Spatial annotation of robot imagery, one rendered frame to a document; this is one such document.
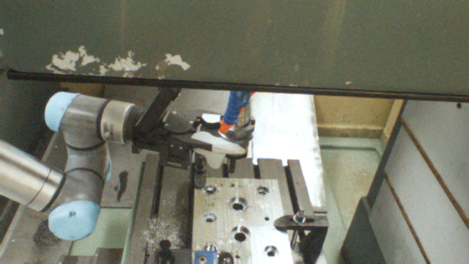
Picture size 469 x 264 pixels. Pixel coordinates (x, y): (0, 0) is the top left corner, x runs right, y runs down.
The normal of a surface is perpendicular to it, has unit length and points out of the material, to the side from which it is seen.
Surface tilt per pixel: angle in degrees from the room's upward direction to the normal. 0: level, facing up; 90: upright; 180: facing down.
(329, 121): 90
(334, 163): 0
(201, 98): 24
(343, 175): 0
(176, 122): 1
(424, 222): 90
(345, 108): 90
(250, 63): 90
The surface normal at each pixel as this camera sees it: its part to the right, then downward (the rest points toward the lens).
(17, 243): 0.38, -0.75
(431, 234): -0.99, -0.04
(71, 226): 0.11, 0.60
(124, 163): 0.10, -0.48
